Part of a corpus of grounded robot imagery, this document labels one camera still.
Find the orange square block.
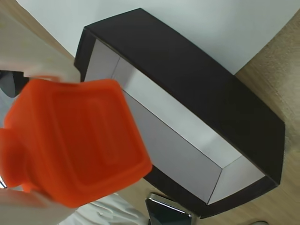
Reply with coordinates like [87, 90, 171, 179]
[0, 78, 153, 209]

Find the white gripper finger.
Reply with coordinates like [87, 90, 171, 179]
[0, 14, 82, 83]
[0, 188, 76, 225]

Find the black chrome-edged device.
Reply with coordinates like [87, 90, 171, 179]
[144, 192, 195, 225]

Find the white paper sheet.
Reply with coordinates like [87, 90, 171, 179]
[17, 0, 300, 76]

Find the clear crumpled plastic film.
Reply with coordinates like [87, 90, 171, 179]
[67, 193, 153, 225]

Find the dark brown cardboard box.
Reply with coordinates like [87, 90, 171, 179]
[74, 8, 285, 220]

